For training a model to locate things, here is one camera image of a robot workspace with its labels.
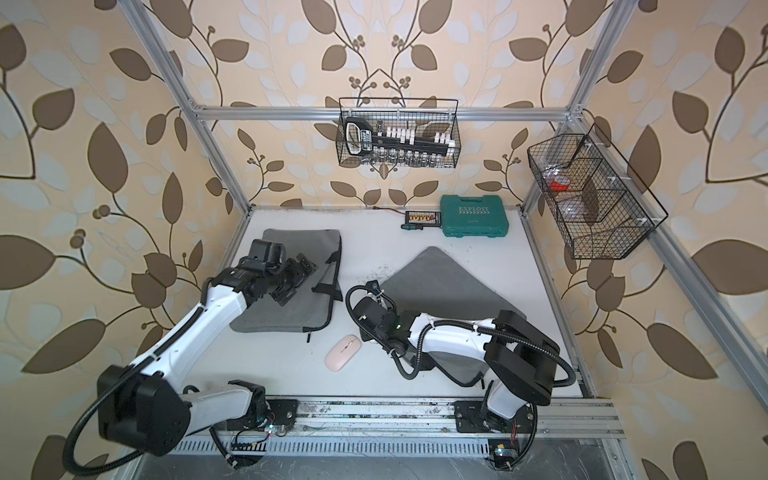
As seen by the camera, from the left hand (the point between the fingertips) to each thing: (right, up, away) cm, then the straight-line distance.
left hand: (307, 271), depth 83 cm
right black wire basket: (+77, +17, -8) cm, 79 cm away
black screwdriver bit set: (+33, +16, +33) cm, 49 cm away
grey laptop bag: (-1, -11, +8) cm, 14 cm away
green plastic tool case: (+54, +17, +30) cm, 64 cm away
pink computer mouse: (+10, -23, 0) cm, 25 cm away
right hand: (+17, -14, +2) cm, 22 cm away
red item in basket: (+69, +24, -1) cm, 73 cm away
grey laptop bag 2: (+36, -6, +15) cm, 39 cm away
